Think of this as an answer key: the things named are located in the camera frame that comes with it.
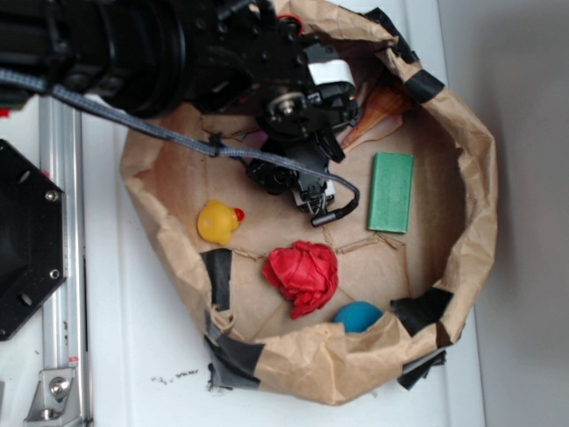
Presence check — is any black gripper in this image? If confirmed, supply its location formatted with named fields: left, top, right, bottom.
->
left=246, top=131, right=346, bottom=227

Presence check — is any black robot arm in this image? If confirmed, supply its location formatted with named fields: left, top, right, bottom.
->
left=1, top=1, right=359, bottom=226

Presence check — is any crumpled red cloth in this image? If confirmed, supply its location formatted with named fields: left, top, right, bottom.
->
left=261, top=241, right=339, bottom=320

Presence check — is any green rectangular block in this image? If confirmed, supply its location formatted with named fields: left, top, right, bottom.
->
left=367, top=152, right=413, bottom=234

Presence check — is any yellow rubber duck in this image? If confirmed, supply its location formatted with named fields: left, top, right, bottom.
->
left=196, top=200, right=244, bottom=246

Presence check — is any orange spiral seashell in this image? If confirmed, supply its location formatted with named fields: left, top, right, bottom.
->
left=341, top=86, right=414, bottom=153

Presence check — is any brown paper bag bin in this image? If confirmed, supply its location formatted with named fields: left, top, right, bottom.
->
left=121, top=1, right=498, bottom=405

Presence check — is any blue ball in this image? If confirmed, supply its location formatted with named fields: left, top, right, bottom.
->
left=333, top=302, right=383, bottom=334

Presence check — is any aluminium extrusion rail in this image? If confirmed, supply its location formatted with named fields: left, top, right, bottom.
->
left=25, top=98, right=92, bottom=426

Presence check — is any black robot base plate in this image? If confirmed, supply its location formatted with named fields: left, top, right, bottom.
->
left=1, top=140, right=65, bottom=342

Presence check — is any grey braided cable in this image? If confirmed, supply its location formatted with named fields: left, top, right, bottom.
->
left=0, top=67, right=361, bottom=223

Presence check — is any metal corner bracket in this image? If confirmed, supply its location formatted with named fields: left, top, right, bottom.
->
left=23, top=367, right=84, bottom=427

